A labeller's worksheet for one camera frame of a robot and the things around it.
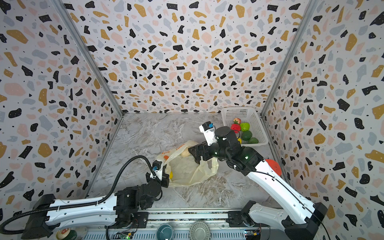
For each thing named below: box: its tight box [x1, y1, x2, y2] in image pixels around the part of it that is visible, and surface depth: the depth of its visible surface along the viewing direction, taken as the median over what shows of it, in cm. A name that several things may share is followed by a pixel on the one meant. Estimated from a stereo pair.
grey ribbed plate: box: [190, 221, 210, 240], surface depth 72 cm
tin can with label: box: [56, 227, 77, 240], surface depth 63 cm
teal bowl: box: [156, 223, 174, 240], surface depth 71 cm
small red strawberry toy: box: [233, 117, 242, 125], surface depth 115 cm
